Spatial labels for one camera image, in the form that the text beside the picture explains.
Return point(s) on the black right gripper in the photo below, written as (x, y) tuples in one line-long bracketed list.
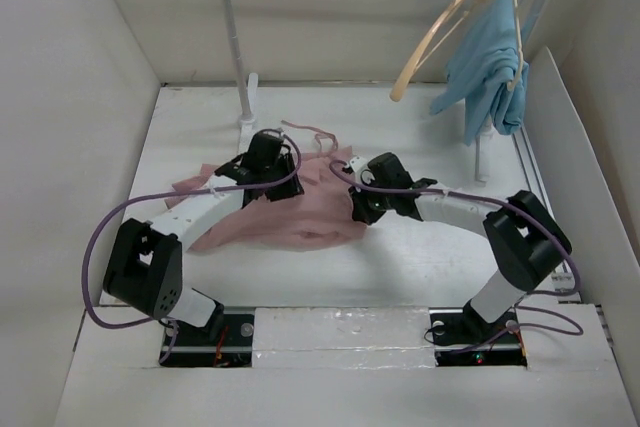
[(360, 209)]

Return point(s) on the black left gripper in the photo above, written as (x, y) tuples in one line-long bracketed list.
[(289, 188)]

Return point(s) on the pink trousers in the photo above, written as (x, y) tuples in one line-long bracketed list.
[(319, 218)]

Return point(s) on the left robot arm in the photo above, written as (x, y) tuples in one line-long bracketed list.
[(145, 268)]

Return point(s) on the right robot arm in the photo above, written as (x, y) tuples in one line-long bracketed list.
[(526, 242)]

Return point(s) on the wooden hanger with blue cloth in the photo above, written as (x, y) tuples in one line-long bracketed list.
[(517, 37)]

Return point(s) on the light blue garment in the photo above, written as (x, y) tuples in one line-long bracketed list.
[(485, 72)]

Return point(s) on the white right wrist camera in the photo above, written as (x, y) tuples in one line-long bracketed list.
[(357, 164)]

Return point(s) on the aluminium rail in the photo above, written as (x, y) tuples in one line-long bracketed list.
[(403, 338)]

